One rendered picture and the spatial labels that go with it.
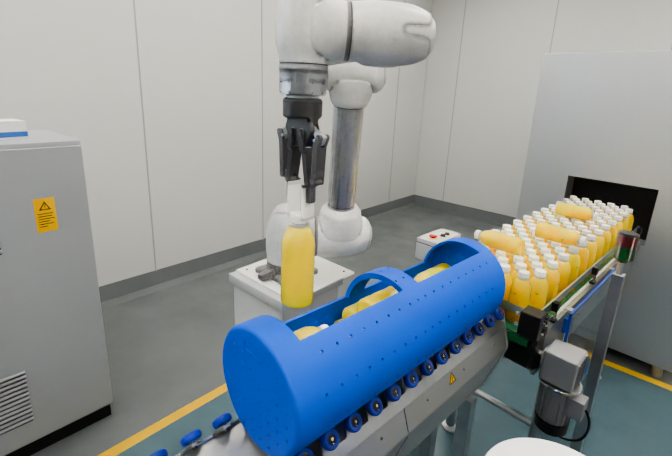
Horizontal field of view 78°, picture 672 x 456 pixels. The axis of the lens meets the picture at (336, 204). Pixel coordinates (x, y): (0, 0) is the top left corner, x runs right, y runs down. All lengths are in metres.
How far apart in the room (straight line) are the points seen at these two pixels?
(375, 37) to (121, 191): 3.01
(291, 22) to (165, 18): 2.96
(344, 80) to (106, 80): 2.42
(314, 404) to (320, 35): 0.68
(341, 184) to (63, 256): 1.31
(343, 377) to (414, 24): 0.69
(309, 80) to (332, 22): 0.10
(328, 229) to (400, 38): 0.88
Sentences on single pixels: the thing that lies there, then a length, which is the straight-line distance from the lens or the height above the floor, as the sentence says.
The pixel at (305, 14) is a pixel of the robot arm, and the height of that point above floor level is 1.83.
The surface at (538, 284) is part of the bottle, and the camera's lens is 1.70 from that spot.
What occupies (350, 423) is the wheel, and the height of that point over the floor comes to 0.97.
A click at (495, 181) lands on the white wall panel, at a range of 6.03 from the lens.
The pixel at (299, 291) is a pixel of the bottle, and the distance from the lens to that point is 0.87.
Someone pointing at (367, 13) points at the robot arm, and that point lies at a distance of 0.78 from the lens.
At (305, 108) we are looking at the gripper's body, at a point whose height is 1.67.
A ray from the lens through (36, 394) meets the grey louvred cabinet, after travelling 2.45.
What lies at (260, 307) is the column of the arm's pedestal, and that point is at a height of 0.92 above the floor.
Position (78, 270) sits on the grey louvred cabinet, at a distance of 2.23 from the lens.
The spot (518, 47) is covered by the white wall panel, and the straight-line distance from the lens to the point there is 5.94.
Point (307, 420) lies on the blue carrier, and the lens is 0.88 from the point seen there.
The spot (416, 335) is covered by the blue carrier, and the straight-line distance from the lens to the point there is 1.08.
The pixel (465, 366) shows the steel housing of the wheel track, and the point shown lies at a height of 0.88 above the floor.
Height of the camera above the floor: 1.71
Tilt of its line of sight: 16 degrees down
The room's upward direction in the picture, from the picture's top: 3 degrees clockwise
